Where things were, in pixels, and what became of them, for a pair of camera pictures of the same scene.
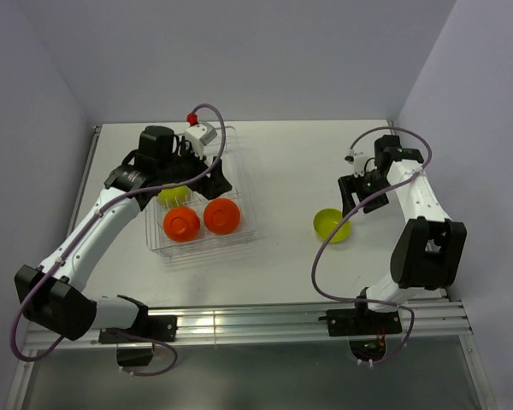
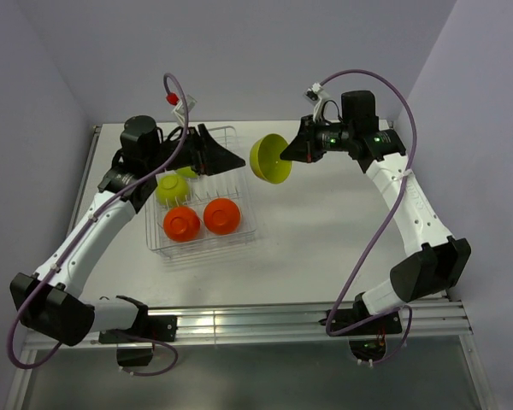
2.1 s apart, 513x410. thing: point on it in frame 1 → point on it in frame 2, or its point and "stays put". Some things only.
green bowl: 173,196 stays put
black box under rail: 133,357 stays put
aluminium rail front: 441,317 stays put
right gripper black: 346,184 → 303,148
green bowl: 327,221 → 265,160
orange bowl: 181,224 stays put
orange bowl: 221,216 stays put
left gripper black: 218,184 → 215,159
